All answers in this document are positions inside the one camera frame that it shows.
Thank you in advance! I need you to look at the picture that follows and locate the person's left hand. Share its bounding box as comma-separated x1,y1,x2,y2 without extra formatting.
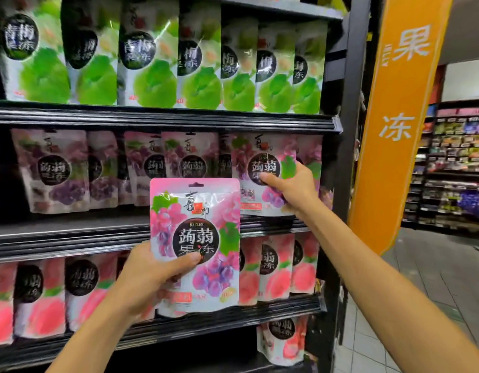
117,240,203,322

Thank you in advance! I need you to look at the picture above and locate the person's right hand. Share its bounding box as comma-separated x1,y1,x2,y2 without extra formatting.
260,161,320,216

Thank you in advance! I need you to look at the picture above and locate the purple grape jelly bag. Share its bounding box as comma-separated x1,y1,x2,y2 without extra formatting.
150,177,241,313
231,134,298,217

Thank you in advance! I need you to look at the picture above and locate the row of pink jelly packs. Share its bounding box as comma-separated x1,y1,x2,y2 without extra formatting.
0,232,321,347

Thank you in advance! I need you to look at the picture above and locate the row of purple jelly packs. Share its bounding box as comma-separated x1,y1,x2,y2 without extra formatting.
10,128,324,215

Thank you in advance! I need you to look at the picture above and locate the black low shelf rack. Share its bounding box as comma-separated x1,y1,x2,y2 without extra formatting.
0,0,372,373

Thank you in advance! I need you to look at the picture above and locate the row of green plum pouches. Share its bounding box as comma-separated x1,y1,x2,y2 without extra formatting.
0,0,328,115

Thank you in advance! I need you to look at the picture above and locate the person's right forearm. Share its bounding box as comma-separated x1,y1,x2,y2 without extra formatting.
297,196,479,373

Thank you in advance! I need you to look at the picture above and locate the person's left forearm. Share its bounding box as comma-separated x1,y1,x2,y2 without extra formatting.
45,298,147,373

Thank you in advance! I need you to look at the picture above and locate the pink peach jelly bag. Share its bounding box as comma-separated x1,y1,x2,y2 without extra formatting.
256,315,309,367

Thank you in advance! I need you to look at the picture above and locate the pale yellow printed pack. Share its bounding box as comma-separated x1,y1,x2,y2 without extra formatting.
320,186,335,210

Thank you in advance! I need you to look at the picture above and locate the orange hanging sign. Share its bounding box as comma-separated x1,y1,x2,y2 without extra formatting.
348,0,454,256

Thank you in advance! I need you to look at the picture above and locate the yellow green pack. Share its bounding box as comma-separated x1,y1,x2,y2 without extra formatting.
317,0,349,14

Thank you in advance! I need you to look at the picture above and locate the white header board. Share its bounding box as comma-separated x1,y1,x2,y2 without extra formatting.
441,58,479,102

